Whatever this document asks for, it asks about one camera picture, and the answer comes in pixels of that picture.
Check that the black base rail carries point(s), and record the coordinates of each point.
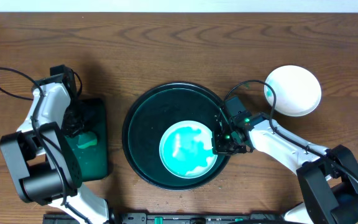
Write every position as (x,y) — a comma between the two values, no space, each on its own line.
(144,218)

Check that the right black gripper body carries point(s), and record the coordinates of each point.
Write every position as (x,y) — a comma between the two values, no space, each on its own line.
(227,144)

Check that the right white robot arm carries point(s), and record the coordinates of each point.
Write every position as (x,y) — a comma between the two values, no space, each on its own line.
(328,178)

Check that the green sponge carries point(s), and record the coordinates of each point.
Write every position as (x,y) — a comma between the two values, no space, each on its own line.
(86,140)

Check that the round dark green tray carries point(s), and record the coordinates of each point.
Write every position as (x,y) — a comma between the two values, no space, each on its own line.
(152,114)

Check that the white plate with green stain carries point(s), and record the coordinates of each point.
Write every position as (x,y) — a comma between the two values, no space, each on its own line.
(295,90)

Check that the dark green rectangular tray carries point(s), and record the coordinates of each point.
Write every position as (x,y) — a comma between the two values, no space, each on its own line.
(94,161)

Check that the mint plate front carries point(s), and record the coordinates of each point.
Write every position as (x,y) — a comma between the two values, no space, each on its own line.
(186,149)

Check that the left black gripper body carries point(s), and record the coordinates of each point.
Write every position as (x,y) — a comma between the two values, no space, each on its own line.
(73,121)

